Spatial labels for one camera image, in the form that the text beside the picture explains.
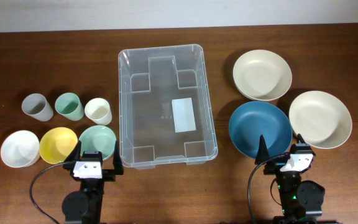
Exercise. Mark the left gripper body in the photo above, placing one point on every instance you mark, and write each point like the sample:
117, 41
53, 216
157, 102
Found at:
97, 183

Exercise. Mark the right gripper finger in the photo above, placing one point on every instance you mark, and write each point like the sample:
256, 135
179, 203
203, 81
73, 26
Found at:
262, 153
300, 139

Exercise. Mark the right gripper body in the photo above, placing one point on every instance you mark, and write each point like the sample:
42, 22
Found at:
288, 179

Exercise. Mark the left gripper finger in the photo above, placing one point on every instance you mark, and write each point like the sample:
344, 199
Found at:
117, 162
73, 157

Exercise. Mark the cream plate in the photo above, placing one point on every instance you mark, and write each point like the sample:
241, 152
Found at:
321, 119
262, 75

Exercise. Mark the blue plate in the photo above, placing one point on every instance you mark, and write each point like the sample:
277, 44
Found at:
254, 119

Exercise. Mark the white small bowl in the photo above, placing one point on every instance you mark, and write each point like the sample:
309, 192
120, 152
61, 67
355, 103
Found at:
20, 149

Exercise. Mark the green plastic cup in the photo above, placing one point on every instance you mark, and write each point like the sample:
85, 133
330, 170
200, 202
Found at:
69, 106

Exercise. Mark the cream plastic cup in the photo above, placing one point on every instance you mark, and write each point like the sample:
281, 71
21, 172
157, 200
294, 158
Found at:
98, 110

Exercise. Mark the grey plastic cup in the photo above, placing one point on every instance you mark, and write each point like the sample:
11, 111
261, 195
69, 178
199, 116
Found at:
37, 106

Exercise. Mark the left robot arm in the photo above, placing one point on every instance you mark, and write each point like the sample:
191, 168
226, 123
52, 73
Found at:
85, 204

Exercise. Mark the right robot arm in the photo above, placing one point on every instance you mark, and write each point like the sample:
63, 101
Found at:
301, 200

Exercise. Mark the yellow small bowl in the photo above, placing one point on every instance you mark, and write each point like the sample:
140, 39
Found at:
57, 144

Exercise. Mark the green small bowl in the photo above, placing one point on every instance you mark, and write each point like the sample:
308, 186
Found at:
98, 138

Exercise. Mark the clear plastic storage bin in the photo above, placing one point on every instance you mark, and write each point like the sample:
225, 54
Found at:
149, 79

